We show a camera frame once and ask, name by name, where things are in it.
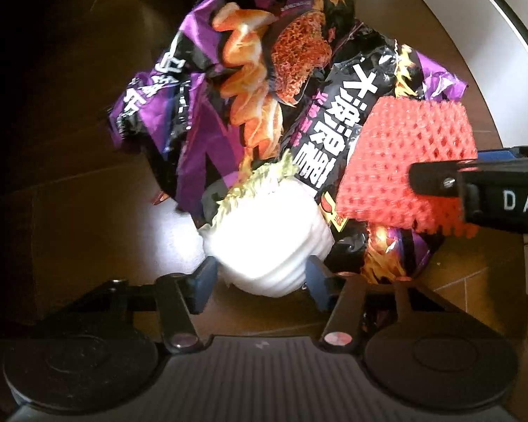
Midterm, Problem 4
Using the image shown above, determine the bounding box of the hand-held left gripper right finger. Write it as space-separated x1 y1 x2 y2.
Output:
306 257 467 352

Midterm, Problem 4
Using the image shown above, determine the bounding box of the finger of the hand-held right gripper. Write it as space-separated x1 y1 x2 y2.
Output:
409 160 478 198
479 143 528 161

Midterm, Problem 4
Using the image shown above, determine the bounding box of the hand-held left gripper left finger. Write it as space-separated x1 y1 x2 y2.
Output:
48 257 218 354

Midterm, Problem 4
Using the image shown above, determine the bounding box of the red foam fruit net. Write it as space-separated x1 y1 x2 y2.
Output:
334 96 481 239

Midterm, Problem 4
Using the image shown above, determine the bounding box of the white ridged cup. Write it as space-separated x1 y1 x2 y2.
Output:
198 149 337 297

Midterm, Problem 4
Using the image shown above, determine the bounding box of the brown cardboard box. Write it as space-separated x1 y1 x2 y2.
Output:
0 0 528 339

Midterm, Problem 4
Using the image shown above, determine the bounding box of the purple black snack bag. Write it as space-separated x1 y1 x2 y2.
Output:
108 0 469 288

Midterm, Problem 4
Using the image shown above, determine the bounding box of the white cabinet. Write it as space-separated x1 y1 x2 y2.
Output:
391 0 528 150

